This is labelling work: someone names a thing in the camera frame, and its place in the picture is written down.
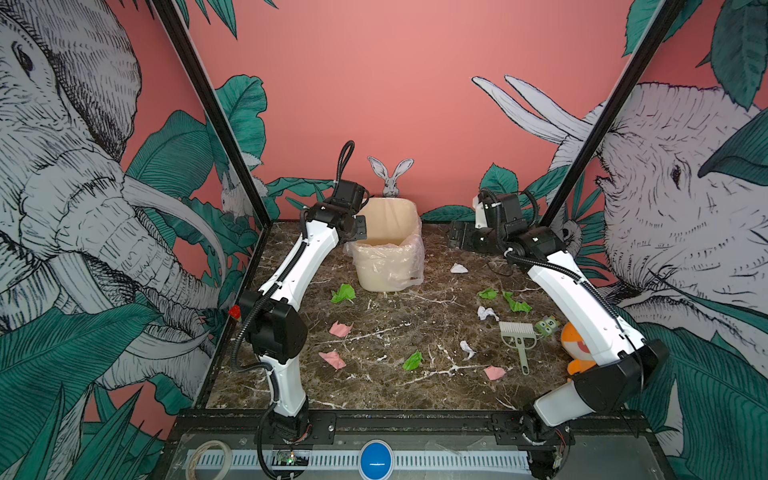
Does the pink paper scrap right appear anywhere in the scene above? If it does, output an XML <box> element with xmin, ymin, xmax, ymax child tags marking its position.
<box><xmin>484</xmin><ymin>366</ymin><xmax>506</xmax><ymax>381</ymax></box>

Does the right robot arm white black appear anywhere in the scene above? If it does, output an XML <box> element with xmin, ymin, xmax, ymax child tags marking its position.
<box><xmin>450</xmin><ymin>188</ymin><xmax>669</xmax><ymax>445</ymax></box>

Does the white paper scrap centre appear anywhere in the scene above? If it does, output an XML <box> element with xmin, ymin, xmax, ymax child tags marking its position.
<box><xmin>459</xmin><ymin>340</ymin><xmax>476</xmax><ymax>360</ymax></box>

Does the green paper scrap far right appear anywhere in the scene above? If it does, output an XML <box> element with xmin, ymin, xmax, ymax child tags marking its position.
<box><xmin>502</xmin><ymin>291</ymin><xmax>532</xmax><ymax>313</ymax></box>

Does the coiled clear cable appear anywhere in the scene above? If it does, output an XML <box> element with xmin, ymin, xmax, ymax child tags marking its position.
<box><xmin>184</xmin><ymin>440</ymin><xmax>234</xmax><ymax>480</ymax></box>

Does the green paper scrap centre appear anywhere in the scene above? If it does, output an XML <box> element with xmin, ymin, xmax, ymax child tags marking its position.
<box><xmin>402</xmin><ymin>351</ymin><xmax>423</xmax><ymax>371</ymax></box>

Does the cream trash bin with bag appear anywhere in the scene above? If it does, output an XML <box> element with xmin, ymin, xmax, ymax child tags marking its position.
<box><xmin>344</xmin><ymin>198</ymin><xmax>425</xmax><ymax>292</ymax></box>

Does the pink paper scrap upper left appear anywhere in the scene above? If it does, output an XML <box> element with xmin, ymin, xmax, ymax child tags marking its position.
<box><xmin>329</xmin><ymin>322</ymin><xmax>352</xmax><ymax>339</ymax></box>

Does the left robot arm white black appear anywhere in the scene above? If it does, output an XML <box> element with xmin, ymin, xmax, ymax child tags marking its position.
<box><xmin>230</xmin><ymin>180</ymin><xmax>369</xmax><ymax>444</ymax></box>

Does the light green hand brush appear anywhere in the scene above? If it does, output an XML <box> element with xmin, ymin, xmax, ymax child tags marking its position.
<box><xmin>498</xmin><ymin>321</ymin><xmax>538</xmax><ymax>375</ymax></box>

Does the orange plush toy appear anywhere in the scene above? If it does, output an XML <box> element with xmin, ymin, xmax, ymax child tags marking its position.
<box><xmin>560</xmin><ymin>322</ymin><xmax>596</xmax><ymax>376</ymax></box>

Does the white paper scrap right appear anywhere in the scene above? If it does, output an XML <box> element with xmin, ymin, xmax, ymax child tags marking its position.
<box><xmin>477</xmin><ymin>306</ymin><xmax>499</xmax><ymax>321</ymax></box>

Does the white paper scrap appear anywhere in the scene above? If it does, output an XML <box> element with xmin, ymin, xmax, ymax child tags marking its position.
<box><xmin>450</xmin><ymin>263</ymin><xmax>469</xmax><ymax>274</ymax></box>
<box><xmin>477</xmin><ymin>306</ymin><xmax>499</xmax><ymax>321</ymax></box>
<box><xmin>459</xmin><ymin>340</ymin><xmax>476</xmax><ymax>360</ymax></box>

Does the pink paper scrap lower left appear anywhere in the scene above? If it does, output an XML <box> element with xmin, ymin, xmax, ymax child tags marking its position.
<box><xmin>318</xmin><ymin>351</ymin><xmax>346</xmax><ymax>370</ymax></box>

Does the pink paper scrap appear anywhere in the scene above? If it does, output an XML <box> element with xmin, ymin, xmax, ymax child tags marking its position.
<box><xmin>329</xmin><ymin>322</ymin><xmax>352</xmax><ymax>339</ymax></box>
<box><xmin>484</xmin><ymin>366</ymin><xmax>506</xmax><ymax>381</ymax></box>
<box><xmin>318</xmin><ymin>351</ymin><xmax>346</xmax><ymax>370</ymax></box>

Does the green paper scrap near bin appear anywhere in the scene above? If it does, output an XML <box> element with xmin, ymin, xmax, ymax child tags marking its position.
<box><xmin>331</xmin><ymin>283</ymin><xmax>356</xmax><ymax>304</ymax></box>

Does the white paper scrap far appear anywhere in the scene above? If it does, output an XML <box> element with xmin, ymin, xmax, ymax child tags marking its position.
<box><xmin>450</xmin><ymin>263</ymin><xmax>469</xmax><ymax>274</ymax></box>

